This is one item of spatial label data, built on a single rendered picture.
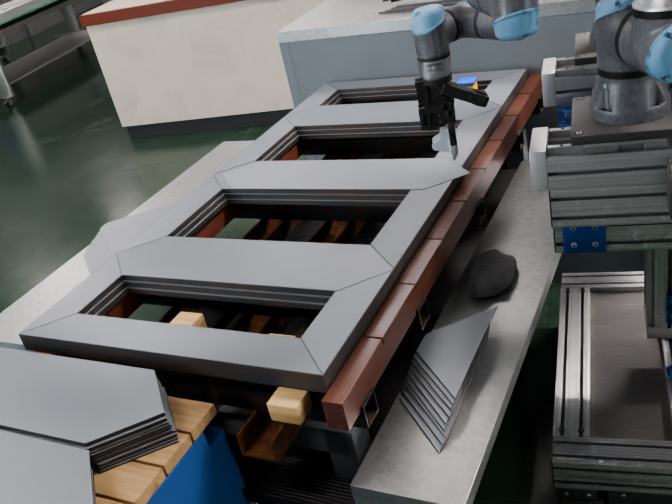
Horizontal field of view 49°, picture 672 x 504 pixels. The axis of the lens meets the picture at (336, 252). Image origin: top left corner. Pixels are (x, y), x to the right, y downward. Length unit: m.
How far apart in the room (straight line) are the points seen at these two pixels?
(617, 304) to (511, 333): 0.93
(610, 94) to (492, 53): 1.10
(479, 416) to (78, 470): 0.69
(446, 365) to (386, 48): 1.52
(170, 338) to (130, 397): 0.16
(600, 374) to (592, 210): 0.69
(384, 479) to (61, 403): 0.60
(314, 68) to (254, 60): 2.30
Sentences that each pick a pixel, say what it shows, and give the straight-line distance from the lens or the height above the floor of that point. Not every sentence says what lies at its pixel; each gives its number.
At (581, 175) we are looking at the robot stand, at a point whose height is 0.93.
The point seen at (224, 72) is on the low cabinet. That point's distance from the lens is 5.27.
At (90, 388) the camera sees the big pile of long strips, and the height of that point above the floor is 0.85.
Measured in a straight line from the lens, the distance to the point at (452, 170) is 1.89.
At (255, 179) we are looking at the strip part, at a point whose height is 0.86.
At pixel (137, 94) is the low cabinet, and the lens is 5.66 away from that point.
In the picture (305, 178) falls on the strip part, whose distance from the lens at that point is 2.02.
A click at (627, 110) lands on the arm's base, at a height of 1.07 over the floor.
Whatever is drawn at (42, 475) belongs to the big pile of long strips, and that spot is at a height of 0.85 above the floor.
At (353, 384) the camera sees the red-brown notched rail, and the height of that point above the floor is 0.83.
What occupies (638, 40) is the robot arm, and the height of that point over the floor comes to 1.22.
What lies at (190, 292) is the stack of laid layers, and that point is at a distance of 1.69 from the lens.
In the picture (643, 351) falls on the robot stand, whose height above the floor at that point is 0.21.
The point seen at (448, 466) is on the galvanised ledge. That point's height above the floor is 0.68.
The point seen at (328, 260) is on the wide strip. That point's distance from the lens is 1.59.
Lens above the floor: 1.63
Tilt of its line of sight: 28 degrees down
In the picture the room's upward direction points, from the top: 13 degrees counter-clockwise
